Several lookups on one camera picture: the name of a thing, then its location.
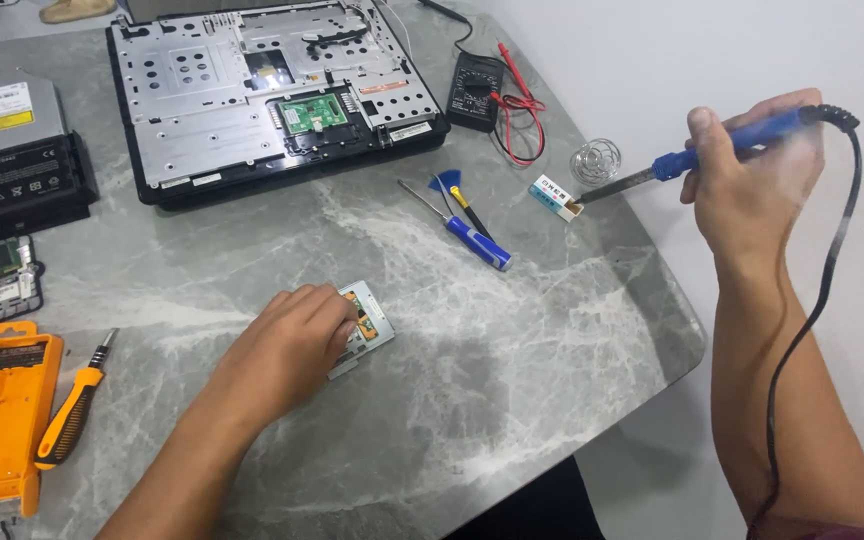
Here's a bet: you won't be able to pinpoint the blue soldering iron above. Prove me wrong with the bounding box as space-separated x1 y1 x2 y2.
576 105 816 206

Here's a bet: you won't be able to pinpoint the black soldering iron cable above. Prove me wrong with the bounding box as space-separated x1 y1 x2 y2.
747 104 864 540

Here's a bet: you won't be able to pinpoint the orange black handled screwdriver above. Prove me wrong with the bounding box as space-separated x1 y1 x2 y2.
34 327 120 472

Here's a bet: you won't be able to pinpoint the disassembled black laptop base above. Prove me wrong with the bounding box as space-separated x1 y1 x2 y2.
105 0 452 211

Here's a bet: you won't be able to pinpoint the small white rosin box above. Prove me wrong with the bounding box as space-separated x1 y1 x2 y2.
528 174 585 224

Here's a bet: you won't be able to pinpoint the silver optical disc drive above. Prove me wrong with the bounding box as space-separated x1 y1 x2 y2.
0 71 67 165

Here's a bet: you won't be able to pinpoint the red multimeter probe lead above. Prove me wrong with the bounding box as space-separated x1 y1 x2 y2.
489 42 547 167

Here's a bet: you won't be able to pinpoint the blue handled screwdriver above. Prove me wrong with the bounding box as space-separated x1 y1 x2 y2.
396 178 513 273

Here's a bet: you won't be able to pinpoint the person's right hand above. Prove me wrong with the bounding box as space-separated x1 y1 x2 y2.
679 88 827 260

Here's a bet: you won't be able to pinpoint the person's dark trousers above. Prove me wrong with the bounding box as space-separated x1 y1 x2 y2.
443 455 606 540

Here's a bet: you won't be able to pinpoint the tan object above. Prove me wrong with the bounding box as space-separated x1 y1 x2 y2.
38 0 117 25

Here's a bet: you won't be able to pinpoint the black multimeter probe lead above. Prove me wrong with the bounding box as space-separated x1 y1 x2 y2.
418 0 508 65

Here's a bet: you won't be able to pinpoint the coiled wire soldering iron stand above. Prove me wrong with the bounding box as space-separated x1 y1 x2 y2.
569 138 623 187

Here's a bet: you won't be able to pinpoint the blue bristle brush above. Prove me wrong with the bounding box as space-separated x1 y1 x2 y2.
428 168 495 243

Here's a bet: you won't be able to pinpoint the black digital multimeter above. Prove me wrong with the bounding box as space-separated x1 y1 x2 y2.
444 51 507 135

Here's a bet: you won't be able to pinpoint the black laptop battery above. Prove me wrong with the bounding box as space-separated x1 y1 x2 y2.
0 131 100 245

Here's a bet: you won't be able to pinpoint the person's left hand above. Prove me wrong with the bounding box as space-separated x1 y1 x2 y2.
206 282 360 430

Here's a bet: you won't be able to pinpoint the small metal circuit board module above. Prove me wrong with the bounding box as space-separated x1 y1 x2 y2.
327 280 396 381

